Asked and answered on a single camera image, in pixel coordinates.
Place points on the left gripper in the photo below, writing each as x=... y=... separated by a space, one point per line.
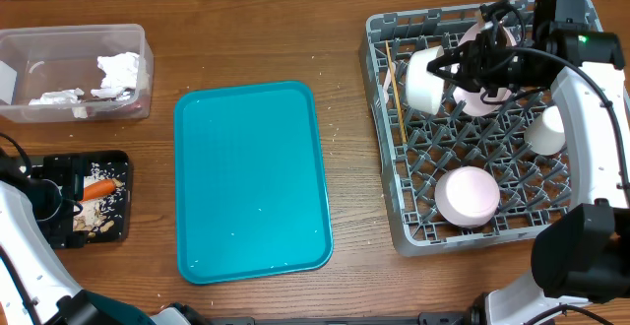
x=66 y=170

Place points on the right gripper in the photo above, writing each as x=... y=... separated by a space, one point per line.
x=472 y=68

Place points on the white bowl with crumbs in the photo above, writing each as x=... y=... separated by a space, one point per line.
x=424 y=90

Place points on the large pink plate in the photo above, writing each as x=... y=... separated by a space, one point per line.
x=474 y=106

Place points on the orange carrot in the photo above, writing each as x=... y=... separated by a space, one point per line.
x=100 y=189

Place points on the wooden chopstick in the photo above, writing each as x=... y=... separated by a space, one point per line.
x=394 y=85

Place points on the white paper cup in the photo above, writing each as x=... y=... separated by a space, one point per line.
x=546 y=134

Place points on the pink bowl with nuts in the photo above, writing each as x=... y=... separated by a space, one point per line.
x=467 y=197

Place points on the white napkin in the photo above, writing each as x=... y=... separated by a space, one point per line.
x=121 y=72

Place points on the white plastic fork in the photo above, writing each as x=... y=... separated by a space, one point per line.
x=388 y=83

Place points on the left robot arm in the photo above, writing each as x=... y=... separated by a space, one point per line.
x=37 y=278

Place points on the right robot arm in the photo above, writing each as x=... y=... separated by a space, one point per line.
x=583 y=257

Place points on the black waste tray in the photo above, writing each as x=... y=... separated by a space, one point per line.
x=119 y=231

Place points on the grey dishwasher rack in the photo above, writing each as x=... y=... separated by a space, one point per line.
x=535 y=190

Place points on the spilled rice grains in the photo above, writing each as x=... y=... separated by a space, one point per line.
x=109 y=170

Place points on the pile of nuts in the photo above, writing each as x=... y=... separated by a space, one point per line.
x=94 y=215

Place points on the clear plastic bin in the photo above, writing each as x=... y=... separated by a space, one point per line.
x=38 y=60

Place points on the teal serving tray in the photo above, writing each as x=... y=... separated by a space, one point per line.
x=250 y=188

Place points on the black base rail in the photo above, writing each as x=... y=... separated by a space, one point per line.
x=424 y=318

